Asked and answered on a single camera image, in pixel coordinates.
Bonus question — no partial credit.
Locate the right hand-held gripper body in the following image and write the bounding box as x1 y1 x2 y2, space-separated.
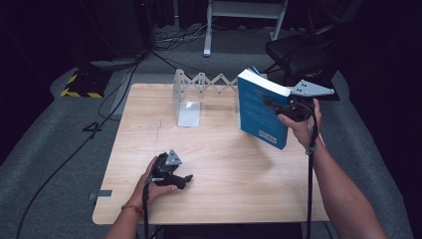
277 79 335 122

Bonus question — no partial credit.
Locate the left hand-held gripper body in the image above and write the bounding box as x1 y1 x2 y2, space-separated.
150 148 183 185

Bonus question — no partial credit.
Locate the blue book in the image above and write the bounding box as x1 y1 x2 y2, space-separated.
236 65 294 150

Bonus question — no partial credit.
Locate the expandable metal book rack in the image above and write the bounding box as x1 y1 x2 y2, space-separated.
171 68 241 128

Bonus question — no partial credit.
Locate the person's right hand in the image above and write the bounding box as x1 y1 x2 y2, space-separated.
277 98 324 152

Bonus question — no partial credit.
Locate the person's left hand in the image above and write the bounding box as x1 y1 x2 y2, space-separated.
127 155 179 210

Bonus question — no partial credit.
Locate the black chair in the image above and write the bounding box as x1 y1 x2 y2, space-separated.
264 22 343 102

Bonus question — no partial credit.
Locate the grey tape piece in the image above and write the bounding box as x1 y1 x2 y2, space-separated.
87 189 114 202

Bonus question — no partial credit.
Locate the dark equipment stand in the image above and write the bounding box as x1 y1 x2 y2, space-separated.
78 0 157 71

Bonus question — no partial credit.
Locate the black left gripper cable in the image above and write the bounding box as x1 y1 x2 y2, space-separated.
141 178 165 239

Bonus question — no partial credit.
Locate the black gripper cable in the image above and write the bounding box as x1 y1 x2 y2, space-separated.
141 178 165 239
300 99 320 239

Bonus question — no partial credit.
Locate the orange bracelet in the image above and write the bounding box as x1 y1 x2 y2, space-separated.
120 202 145 217

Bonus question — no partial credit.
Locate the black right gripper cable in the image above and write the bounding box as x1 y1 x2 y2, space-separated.
300 99 320 239

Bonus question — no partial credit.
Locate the white metal stand frame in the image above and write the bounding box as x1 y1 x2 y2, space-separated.
202 0 291 58

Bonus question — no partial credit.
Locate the long black floor cable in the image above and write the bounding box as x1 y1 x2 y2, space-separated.
15 54 147 239

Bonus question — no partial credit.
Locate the bundle of floor cables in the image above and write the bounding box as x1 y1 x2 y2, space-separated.
152 22 215 53

